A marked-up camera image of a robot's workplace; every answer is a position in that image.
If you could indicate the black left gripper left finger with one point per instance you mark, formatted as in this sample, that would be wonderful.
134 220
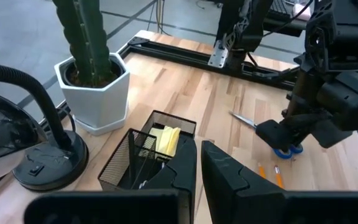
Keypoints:
182 168

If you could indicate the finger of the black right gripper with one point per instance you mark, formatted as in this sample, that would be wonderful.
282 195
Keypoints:
289 132
305 130

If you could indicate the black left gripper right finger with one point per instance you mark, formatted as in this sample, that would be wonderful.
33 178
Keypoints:
225 186

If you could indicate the yellow sticky notes pad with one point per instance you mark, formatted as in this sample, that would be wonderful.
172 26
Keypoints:
166 140

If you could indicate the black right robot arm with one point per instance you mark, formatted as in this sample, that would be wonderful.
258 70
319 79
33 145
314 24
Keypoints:
247 31

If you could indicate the black mesh desk organizer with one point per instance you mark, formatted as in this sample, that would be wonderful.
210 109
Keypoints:
117 168

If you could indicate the black background table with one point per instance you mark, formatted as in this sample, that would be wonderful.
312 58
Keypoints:
284 23

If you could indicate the pink white small object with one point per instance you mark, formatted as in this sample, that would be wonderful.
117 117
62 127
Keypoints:
301 11

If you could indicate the white hexagonal plant pot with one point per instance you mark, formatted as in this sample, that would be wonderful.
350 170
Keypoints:
98 99

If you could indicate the black desk lamp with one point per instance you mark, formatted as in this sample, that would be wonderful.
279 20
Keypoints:
51 161

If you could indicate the green cactus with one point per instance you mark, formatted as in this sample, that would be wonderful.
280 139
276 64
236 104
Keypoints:
85 40

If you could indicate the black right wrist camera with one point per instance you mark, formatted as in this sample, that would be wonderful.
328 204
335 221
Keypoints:
337 34

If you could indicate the black aluminium table frame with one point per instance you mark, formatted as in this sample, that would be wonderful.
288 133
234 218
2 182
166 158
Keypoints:
179 54

